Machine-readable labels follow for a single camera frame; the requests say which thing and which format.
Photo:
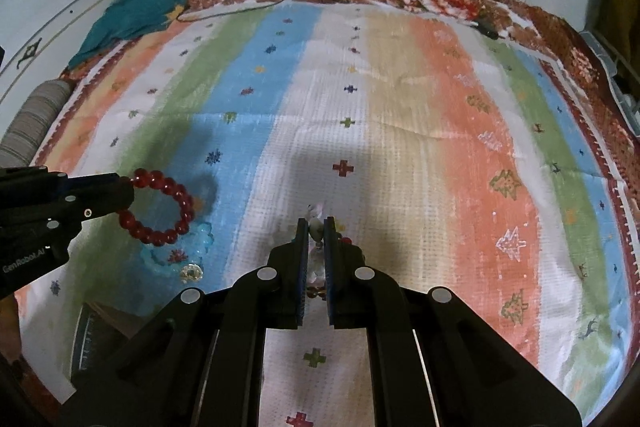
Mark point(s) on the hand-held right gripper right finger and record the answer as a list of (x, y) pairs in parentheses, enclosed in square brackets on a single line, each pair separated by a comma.
[(330, 277)]

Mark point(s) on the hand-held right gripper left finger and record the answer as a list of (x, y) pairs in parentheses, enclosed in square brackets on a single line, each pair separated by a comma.
[(301, 277)]

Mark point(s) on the clear plastic bin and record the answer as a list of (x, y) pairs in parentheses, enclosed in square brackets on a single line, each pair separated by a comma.
[(607, 57)]

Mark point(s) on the grey striped pillow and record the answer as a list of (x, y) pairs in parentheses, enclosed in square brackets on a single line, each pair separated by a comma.
[(35, 117)]

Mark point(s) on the colourful striped mat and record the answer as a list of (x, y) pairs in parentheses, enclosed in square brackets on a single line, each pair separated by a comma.
[(400, 107)]

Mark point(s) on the clear crystal bead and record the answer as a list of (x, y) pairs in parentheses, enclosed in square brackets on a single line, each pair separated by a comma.
[(191, 273)]

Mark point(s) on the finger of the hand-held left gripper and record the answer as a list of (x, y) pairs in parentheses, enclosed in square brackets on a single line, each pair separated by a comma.
[(100, 184), (100, 206)]

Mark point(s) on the silver metal tin box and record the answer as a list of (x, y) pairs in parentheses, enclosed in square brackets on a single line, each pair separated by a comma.
[(92, 342)]

